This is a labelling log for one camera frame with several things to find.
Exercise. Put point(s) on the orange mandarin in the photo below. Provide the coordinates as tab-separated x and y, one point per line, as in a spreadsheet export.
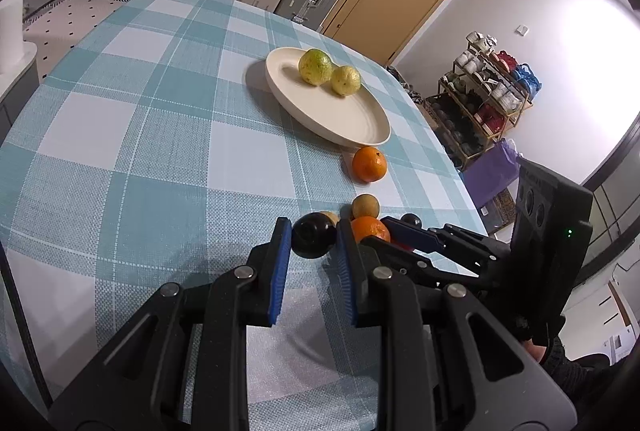
369	163
370	228

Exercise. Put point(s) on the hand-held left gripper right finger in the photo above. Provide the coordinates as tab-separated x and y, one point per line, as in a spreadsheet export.
346	276

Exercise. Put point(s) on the person's right hand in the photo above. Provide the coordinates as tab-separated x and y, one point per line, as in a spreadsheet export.
536	352

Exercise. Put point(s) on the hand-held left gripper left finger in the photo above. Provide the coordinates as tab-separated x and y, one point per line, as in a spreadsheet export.
279	271

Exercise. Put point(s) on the dotted white rug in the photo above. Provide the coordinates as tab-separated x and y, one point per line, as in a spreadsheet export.
65	26

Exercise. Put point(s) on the cream round plate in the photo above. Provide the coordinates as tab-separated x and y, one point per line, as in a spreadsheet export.
345	116

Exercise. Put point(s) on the yellow-green citrus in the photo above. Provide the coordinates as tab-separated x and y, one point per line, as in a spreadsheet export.
346	80
315	66

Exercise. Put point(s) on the small dark plum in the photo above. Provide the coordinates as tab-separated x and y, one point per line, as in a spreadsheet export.
412	220

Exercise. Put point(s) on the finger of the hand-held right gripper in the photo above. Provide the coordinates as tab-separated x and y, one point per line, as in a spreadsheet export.
410	236
425	267

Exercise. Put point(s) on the large brown longan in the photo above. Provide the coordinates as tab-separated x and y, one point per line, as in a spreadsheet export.
365	206

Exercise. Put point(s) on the small brown longan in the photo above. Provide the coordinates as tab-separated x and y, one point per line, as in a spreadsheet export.
329	216

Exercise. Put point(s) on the blue bag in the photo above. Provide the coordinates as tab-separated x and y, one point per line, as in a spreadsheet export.
526	77

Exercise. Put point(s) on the purple bag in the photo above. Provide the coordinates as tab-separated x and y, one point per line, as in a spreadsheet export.
492	171

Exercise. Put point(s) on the teal checkered tablecloth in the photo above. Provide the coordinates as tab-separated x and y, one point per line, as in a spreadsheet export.
150	151

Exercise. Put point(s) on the person's right forearm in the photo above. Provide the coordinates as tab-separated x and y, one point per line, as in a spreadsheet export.
575	373

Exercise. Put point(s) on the gold shoe rack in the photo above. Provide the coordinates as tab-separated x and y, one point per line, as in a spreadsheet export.
480	101

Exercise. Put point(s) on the large dark plum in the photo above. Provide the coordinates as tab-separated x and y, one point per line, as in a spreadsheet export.
312	234

